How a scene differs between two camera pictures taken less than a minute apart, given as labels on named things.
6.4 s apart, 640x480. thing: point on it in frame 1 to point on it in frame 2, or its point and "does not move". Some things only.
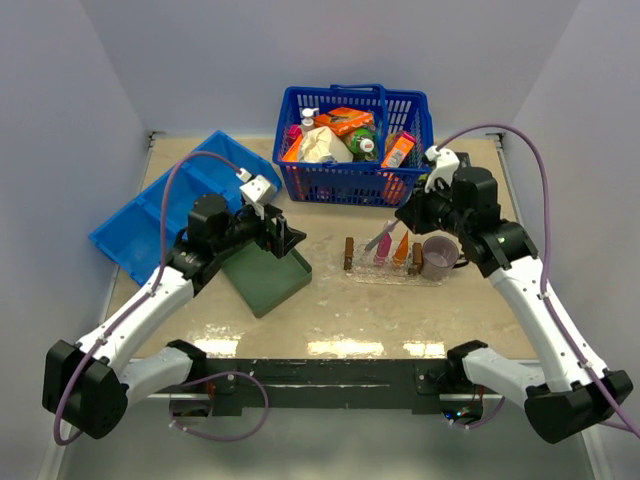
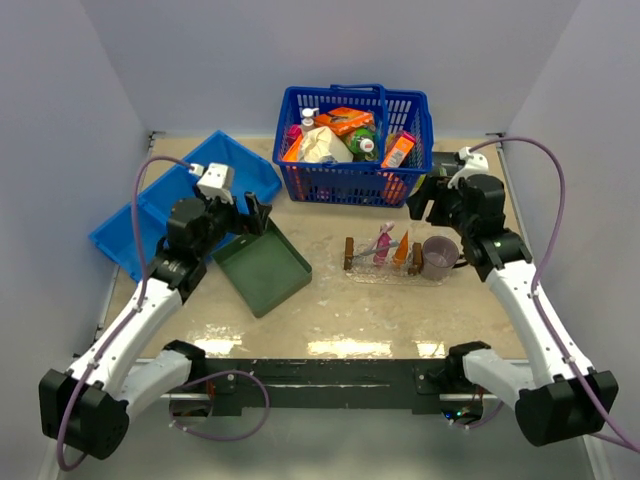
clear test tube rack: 360,269 does not move
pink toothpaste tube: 383,250 does not move
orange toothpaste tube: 402,254 does not move
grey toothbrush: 388,228 to 391,244
